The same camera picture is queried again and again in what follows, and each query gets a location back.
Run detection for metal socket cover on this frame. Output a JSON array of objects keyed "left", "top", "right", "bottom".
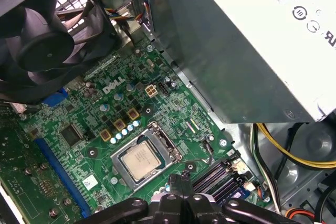
[{"left": 110, "top": 121, "right": 182, "bottom": 193}]

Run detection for silver CPU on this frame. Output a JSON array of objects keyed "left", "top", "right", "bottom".
[{"left": 122, "top": 141, "right": 161, "bottom": 183}]

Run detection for blue VGA port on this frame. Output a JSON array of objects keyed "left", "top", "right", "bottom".
[{"left": 41, "top": 87, "right": 71, "bottom": 109}]

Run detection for green motherboard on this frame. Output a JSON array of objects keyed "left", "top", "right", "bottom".
[{"left": 0, "top": 34, "right": 275, "bottom": 224}]

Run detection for yellow wire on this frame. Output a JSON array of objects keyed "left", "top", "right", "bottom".
[{"left": 256, "top": 123, "right": 336, "bottom": 171}]

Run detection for black PC case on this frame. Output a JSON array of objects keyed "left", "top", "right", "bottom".
[{"left": 0, "top": 0, "right": 336, "bottom": 224}]

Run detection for grey power supply unit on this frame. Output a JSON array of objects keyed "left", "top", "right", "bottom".
[{"left": 143, "top": 0, "right": 336, "bottom": 125}]

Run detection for orange wire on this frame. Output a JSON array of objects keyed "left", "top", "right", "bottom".
[{"left": 285, "top": 207, "right": 317, "bottom": 221}]

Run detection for black and white wires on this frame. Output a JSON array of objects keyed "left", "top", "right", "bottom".
[{"left": 249, "top": 123, "right": 283, "bottom": 216}]

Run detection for black case fan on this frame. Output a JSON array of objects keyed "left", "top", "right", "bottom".
[{"left": 0, "top": 0, "right": 123, "bottom": 105}]

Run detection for black RAM slot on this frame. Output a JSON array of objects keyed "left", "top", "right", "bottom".
[{"left": 193, "top": 158, "right": 246, "bottom": 190}]

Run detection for blue expansion slot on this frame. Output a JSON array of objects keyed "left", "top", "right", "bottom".
[{"left": 33, "top": 136, "right": 92, "bottom": 220}]

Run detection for white power connector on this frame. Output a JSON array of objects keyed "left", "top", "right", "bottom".
[{"left": 144, "top": 84, "right": 159, "bottom": 99}]

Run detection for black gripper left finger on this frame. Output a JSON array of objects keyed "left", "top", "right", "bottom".
[{"left": 75, "top": 173, "right": 184, "bottom": 224}]

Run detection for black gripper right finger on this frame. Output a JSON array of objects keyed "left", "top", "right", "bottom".
[{"left": 183, "top": 170, "right": 299, "bottom": 224}]

